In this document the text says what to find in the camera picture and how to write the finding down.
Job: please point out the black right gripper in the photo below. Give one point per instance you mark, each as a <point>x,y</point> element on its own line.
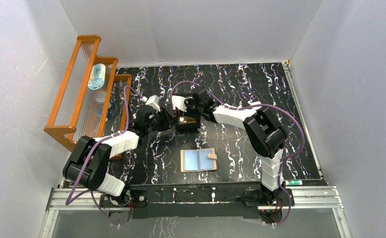
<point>188,102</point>

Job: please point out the tan blue card holder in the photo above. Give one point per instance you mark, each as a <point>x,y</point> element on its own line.
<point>198,160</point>

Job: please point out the blue white blister pack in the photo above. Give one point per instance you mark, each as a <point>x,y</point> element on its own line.
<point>97,77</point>

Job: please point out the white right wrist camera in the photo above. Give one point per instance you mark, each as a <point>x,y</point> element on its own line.
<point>179,103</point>

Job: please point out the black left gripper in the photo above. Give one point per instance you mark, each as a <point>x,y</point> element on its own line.
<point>164,117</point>

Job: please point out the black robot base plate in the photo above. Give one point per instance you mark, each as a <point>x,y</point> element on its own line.
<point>244,199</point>

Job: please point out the blue items on rack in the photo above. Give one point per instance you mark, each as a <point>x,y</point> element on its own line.
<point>100,100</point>

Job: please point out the aluminium frame rail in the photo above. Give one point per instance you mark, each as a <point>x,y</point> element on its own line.
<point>305,197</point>

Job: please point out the white green marker pen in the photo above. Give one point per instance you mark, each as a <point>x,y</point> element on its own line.
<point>293,182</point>

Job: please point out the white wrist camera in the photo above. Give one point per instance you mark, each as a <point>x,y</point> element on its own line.
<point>179,103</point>
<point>152,101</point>

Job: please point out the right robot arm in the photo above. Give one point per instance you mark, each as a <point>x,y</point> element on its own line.
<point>265,133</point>

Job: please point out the white cardboard box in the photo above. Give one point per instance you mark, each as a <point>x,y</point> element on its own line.
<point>254,105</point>

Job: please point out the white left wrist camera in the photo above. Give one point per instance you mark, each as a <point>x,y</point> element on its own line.
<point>152,101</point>

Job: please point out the black plastic card bin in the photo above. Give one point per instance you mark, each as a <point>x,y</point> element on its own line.
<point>180,113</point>

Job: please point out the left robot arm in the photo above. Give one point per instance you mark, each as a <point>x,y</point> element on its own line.
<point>88,162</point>

